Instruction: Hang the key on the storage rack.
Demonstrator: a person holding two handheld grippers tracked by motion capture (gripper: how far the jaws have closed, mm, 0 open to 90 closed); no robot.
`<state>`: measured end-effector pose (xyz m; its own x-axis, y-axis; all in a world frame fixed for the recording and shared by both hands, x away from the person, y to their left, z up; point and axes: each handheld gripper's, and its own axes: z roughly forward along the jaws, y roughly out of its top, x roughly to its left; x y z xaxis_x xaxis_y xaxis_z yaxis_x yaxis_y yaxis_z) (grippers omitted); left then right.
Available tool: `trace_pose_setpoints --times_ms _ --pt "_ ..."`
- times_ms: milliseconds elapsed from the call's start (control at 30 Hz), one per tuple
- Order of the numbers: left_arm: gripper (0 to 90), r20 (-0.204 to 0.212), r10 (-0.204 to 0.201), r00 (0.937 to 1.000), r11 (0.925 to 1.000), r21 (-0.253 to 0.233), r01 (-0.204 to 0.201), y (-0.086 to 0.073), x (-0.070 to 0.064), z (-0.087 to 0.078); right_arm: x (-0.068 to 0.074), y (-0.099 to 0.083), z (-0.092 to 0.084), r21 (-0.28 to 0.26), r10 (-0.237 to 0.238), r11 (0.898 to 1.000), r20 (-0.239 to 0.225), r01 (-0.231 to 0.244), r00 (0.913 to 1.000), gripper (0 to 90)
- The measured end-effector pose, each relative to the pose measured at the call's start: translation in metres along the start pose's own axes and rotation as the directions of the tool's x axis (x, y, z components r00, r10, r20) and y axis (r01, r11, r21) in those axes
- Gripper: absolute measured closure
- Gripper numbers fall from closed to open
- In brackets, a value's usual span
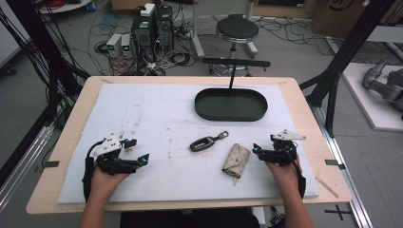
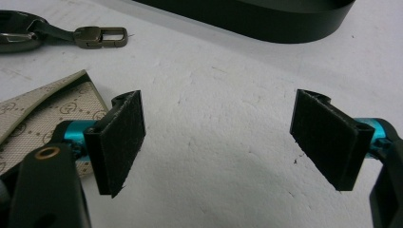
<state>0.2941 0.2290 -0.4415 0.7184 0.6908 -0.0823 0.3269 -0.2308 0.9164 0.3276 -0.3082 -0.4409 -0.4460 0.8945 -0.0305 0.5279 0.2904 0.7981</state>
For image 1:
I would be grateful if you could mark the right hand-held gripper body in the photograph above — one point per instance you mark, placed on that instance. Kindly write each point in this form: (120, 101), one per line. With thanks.
(285, 148)

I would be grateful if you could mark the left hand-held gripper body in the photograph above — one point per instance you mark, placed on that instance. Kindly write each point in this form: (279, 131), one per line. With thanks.
(109, 155)

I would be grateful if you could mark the beige key pouch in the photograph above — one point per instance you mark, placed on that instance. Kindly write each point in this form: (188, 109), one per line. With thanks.
(236, 160)

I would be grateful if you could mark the black oval tray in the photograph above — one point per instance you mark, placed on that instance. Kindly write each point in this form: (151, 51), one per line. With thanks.
(230, 106)

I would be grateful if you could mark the black car key fob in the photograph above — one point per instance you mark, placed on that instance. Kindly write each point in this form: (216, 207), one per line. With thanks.
(202, 144)

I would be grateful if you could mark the person's right hand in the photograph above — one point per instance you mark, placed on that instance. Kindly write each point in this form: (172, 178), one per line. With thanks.
(283, 175)

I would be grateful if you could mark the person's left hand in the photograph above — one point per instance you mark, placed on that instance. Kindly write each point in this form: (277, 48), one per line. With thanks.
(106, 182)

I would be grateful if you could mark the white foam mat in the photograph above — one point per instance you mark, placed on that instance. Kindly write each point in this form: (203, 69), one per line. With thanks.
(164, 177)

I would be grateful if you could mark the black tape piece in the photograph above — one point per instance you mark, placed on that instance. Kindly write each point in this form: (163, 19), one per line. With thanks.
(334, 163)
(50, 164)

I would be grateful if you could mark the thin wooden stick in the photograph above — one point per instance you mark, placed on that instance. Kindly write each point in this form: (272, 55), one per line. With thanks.
(327, 187)

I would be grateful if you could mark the person's dark clothing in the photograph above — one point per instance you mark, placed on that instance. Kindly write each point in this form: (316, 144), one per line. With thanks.
(190, 219)

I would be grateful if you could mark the black tape cross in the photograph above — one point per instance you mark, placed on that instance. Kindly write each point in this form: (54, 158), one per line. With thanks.
(338, 211)

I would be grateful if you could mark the black T-shaped stand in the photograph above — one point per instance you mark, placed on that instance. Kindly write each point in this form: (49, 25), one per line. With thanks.
(236, 62)

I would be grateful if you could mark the white board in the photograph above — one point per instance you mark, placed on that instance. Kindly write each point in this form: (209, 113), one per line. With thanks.
(374, 110)

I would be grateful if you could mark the grey power supply unit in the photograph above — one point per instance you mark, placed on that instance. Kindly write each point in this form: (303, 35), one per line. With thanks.
(126, 45)
(113, 44)

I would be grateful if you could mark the black computer tower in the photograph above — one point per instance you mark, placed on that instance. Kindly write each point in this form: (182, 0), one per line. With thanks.
(164, 27)
(144, 36)

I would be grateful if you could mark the black round stool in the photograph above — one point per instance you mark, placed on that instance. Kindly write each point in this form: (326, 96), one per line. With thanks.
(237, 30)

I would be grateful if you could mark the white box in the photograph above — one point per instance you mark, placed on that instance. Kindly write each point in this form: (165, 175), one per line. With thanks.
(147, 9)

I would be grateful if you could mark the cardboard box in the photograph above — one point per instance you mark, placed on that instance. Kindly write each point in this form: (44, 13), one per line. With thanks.
(339, 17)

